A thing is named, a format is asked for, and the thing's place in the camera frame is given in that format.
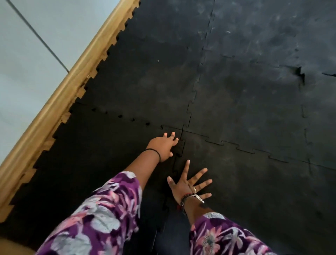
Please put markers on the person's right hand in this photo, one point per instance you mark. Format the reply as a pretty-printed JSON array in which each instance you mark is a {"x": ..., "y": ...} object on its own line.
[{"x": 185, "y": 188}]

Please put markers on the person's left hand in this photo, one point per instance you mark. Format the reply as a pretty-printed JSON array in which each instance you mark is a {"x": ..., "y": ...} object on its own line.
[{"x": 161, "y": 147}]

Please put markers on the person's right middle finger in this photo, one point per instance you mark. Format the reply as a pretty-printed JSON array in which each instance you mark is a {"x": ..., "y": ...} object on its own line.
[{"x": 198, "y": 175}]

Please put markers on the person's right thumb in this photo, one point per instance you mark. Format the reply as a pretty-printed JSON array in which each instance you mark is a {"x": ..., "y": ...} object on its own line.
[{"x": 171, "y": 182}]

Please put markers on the person's left middle finger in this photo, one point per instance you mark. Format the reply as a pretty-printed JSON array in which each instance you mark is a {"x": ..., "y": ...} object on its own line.
[{"x": 172, "y": 135}]

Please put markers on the person's right little finger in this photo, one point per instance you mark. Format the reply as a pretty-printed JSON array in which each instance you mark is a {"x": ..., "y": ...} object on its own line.
[{"x": 204, "y": 196}]

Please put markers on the person's right forearm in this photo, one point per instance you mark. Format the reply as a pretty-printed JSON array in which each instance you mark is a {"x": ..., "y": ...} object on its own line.
[{"x": 196, "y": 208}]

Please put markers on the person's left forearm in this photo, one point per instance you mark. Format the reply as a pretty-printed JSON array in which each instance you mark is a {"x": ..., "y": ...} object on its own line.
[{"x": 143, "y": 166}]

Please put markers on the purple floral garment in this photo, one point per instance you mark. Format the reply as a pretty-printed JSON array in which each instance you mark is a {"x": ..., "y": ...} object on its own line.
[{"x": 105, "y": 218}]

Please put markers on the black interlocking foam floor mats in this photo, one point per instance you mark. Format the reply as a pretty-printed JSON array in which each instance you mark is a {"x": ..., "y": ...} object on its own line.
[{"x": 249, "y": 105}]

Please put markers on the wooden baseboard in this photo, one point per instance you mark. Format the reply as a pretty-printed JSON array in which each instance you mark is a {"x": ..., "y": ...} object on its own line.
[{"x": 68, "y": 86}]

